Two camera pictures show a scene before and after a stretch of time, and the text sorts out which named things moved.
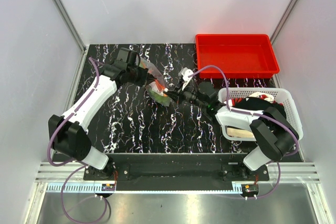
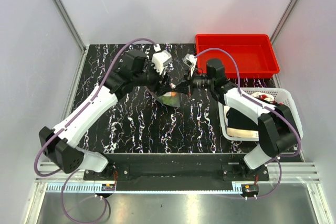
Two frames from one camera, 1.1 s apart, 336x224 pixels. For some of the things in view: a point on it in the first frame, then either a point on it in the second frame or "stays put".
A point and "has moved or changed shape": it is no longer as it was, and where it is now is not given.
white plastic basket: (280, 95) stays put
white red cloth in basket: (266, 96) stays put
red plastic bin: (242, 56) stays put
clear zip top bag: (156, 88) has moved or changed shape
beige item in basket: (237, 132) stays put
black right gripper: (176, 90) -> (191, 84)
